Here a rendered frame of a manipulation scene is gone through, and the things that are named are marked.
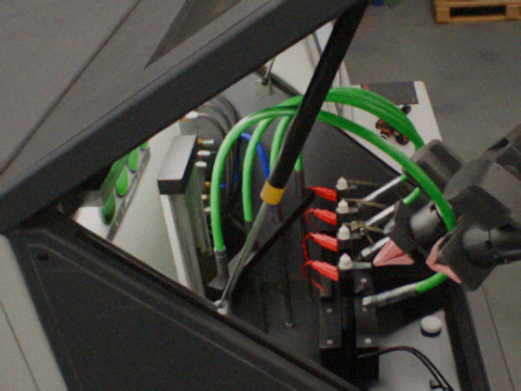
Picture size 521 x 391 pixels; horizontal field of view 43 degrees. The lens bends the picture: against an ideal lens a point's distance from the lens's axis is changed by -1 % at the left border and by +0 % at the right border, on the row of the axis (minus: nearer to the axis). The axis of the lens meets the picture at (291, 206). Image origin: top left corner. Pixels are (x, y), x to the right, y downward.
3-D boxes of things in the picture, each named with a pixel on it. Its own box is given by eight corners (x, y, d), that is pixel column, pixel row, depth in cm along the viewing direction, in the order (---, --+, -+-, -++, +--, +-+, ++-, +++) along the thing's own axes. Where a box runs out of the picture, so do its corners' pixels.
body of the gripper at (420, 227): (392, 204, 103) (427, 179, 99) (436, 247, 105) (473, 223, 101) (384, 228, 98) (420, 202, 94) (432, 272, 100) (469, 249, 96)
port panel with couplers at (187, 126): (216, 239, 127) (189, 89, 110) (198, 239, 127) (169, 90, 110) (224, 202, 138) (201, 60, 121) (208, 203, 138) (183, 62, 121)
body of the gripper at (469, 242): (431, 255, 80) (467, 244, 73) (477, 203, 84) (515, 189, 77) (465, 294, 80) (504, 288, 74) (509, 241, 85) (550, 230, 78)
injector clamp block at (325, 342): (380, 406, 118) (379, 345, 109) (324, 407, 118) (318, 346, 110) (368, 283, 146) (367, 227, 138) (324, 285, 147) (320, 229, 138)
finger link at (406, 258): (358, 231, 108) (399, 201, 103) (389, 259, 109) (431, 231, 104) (349, 256, 103) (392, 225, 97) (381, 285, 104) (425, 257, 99)
